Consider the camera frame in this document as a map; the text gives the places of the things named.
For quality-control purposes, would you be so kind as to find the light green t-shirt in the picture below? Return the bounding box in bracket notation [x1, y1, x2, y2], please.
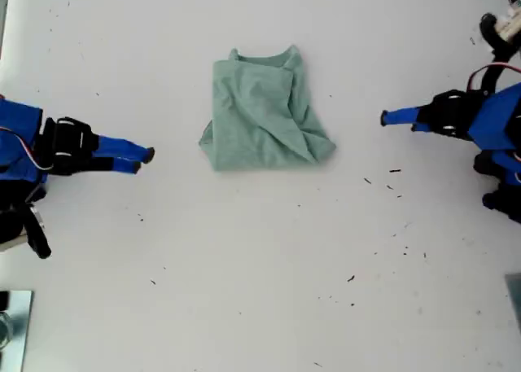
[198, 44, 339, 173]

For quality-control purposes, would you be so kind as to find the shiny metal plate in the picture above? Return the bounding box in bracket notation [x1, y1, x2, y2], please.
[0, 289, 34, 372]

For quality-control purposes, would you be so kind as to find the red white arm wire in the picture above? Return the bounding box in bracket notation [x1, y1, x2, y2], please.
[0, 125, 55, 173]
[466, 63, 521, 93]

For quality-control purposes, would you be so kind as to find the black camera stalk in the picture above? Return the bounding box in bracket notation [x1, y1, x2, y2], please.
[482, 37, 514, 93]

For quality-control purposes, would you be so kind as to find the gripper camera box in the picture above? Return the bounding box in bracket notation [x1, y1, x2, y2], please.
[0, 207, 53, 260]
[479, 10, 521, 48]

